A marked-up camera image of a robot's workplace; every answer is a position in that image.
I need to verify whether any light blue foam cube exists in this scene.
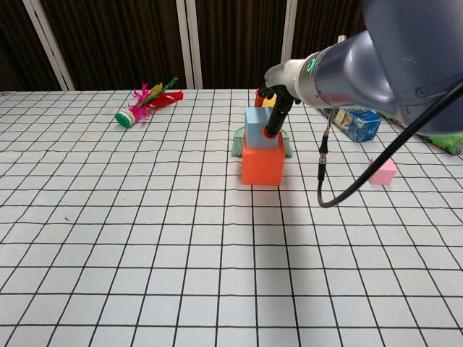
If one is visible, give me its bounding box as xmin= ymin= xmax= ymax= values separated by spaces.
xmin=245 ymin=107 xmax=280 ymax=149

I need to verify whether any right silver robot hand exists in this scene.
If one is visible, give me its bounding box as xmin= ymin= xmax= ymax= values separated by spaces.
xmin=254 ymin=59 xmax=303 ymax=140

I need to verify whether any blue cookie box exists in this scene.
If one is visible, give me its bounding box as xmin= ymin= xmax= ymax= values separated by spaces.
xmin=332 ymin=107 xmax=383 ymax=143

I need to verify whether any colourful feather shuttlecock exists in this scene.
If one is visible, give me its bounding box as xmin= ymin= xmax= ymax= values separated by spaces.
xmin=115 ymin=76 xmax=184 ymax=129

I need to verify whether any dark folding screen white frame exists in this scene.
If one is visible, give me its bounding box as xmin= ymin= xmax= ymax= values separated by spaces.
xmin=0 ymin=0 xmax=463 ymax=91

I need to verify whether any small pink foam cube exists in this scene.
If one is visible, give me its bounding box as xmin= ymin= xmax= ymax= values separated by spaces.
xmin=368 ymin=158 xmax=396 ymax=187

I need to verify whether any green chips can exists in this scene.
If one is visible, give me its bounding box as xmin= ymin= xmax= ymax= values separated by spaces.
xmin=375 ymin=110 xmax=463 ymax=157

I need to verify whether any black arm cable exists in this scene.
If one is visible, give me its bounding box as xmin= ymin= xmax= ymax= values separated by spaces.
xmin=317 ymin=82 xmax=463 ymax=209

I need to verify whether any orange foam cube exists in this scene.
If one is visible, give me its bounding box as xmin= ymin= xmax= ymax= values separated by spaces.
xmin=241 ymin=134 xmax=285 ymax=187

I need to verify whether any white black-grid tablecloth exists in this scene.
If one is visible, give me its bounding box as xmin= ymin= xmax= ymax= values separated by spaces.
xmin=0 ymin=87 xmax=463 ymax=347

